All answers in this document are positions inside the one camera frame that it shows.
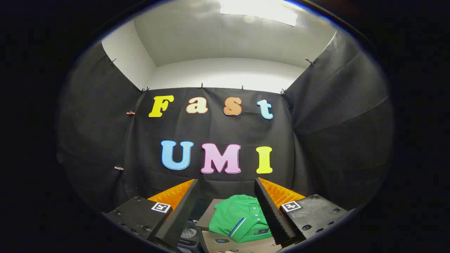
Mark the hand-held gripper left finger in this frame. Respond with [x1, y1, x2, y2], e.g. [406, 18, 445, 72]
[104, 179, 201, 248]

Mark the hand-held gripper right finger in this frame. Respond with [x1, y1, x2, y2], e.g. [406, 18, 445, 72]
[254, 177, 351, 246]

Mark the dark grey washing machine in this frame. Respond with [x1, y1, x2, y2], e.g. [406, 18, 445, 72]
[176, 196, 216, 253]

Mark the green polo shirt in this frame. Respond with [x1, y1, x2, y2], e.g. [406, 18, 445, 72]
[208, 194, 273, 244]

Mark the black backdrop cloth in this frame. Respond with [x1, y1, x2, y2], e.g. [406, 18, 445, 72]
[56, 30, 394, 215]

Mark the ceiling light panel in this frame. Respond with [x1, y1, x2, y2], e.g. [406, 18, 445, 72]
[220, 0, 299, 27]

